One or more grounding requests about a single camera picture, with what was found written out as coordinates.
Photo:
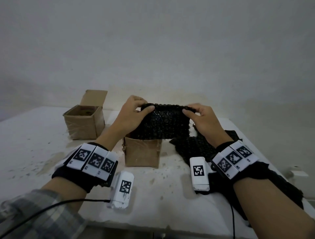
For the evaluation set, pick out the person's right hand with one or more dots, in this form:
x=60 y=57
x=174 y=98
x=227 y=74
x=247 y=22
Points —
x=209 y=123

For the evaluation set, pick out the person's left hand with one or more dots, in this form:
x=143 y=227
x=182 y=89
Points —
x=128 y=118

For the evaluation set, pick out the pile of black bubble wrap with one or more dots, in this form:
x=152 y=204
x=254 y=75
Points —
x=194 y=147

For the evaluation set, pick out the black bubble wrap piece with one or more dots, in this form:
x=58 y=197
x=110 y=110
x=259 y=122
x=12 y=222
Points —
x=162 y=123

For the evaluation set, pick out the paper box with notched rim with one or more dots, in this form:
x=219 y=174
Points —
x=142 y=152

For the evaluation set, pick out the paper box with tall flap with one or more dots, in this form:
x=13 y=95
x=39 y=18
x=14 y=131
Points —
x=83 y=125

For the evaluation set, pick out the person's right forearm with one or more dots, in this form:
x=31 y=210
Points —
x=270 y=211

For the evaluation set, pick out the person's left forearm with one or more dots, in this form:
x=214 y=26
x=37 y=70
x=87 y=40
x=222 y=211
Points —
x=64 y=189

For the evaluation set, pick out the left wrist marker band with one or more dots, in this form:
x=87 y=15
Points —
x=93 y=160

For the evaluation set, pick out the white plastic block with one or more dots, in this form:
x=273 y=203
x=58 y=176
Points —
x=299 y=172

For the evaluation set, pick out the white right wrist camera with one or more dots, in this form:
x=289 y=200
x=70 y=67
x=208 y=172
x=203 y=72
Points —
x=199 y=174

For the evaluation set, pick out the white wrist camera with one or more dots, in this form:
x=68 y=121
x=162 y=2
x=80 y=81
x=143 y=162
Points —
x=124 y=189
x=199 y=174

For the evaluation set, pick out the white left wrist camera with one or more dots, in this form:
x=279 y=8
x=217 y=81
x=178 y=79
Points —
x=124 y=189

